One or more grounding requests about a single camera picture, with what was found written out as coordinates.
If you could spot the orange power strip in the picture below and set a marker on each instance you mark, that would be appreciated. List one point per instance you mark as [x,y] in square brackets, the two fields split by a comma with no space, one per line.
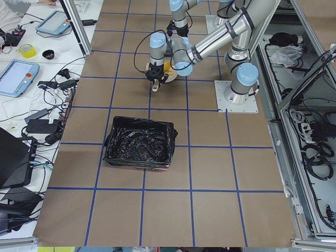
[67,104]

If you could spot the small black bowl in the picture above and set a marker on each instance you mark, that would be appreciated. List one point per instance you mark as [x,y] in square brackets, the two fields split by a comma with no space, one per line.
[48,54]

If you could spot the black computer box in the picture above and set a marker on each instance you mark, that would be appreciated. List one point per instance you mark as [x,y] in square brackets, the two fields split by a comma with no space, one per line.
[17,156]

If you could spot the black power adapter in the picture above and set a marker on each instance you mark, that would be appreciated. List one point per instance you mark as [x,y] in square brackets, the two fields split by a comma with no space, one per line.
[44,126]

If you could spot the yellow tape roll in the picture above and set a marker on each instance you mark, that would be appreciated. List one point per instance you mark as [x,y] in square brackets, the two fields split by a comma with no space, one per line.
[27,50]

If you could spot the beige plastic dustpan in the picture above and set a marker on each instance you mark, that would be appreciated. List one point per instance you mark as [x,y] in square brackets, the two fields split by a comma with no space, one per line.
[157,82]

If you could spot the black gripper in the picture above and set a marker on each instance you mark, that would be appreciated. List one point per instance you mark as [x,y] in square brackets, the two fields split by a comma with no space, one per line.
[181,31]
[155,69]

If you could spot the pink bin with black bag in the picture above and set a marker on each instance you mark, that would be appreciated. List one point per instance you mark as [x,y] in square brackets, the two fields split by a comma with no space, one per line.
[140,143]

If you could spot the blue teach pendant far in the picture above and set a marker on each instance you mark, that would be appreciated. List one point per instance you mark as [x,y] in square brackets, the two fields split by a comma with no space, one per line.
[55,24]

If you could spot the blue teach pendant near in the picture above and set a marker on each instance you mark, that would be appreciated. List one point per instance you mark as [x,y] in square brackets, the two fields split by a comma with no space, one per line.
[17,77]

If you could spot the aluminium frame post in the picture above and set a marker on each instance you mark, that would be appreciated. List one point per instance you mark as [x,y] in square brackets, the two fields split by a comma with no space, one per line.
[77,26]

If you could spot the blue teach pendant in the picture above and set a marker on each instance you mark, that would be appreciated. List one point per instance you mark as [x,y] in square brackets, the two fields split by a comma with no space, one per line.
[55,24]
[17,77]

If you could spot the yellow toy potato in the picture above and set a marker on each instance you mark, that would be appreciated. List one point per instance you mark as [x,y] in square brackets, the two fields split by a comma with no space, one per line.
[168,69]

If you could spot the white crumpled cloth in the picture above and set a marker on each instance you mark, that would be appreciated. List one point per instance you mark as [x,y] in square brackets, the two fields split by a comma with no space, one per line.
[287,56]

